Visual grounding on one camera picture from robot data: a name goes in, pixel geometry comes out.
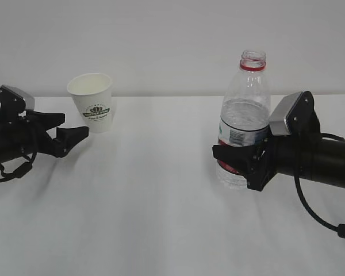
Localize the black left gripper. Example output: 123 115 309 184
0 86 89 156

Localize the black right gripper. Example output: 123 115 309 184
212 91 321 191

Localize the clear plastic water bottle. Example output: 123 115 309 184
216 49 271 190

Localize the white paper coffee cup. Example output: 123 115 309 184
67 73 113 133

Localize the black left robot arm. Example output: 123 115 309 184
0 85 89 163

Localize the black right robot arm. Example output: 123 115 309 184
212 91 345 191

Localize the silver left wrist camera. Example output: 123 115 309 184
0 85 35 114

